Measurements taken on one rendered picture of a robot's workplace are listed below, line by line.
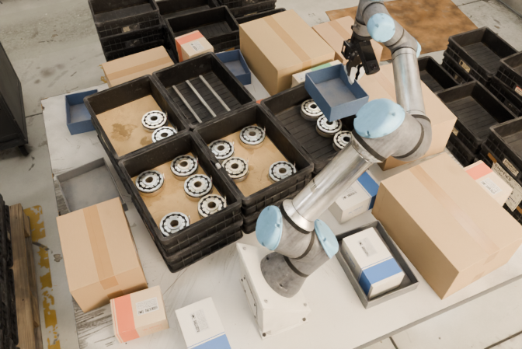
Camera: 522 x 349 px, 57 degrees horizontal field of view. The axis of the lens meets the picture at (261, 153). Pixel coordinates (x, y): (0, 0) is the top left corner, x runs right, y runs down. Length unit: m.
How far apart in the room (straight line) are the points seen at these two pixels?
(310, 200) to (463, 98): 1.84
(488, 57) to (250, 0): 1.57
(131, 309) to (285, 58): 1.24
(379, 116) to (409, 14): 3.14
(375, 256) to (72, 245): 1.01
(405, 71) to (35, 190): 2.28
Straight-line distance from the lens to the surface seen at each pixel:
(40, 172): 3.21
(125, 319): 1.66
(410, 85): 1.47
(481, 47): 3.46
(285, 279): 1.51
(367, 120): 1.25
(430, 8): 4.47
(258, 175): 1.83
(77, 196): 2.07
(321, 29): 2.49
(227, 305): 1.71
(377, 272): 1.69
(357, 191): 1.87
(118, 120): 2.12
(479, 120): 2.92
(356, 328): 1.70
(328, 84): 1.84
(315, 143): 1.95
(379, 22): 1.50
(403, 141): 1.27
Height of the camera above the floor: 2.26
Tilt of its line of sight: 49 degrees down
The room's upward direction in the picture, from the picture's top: straight up
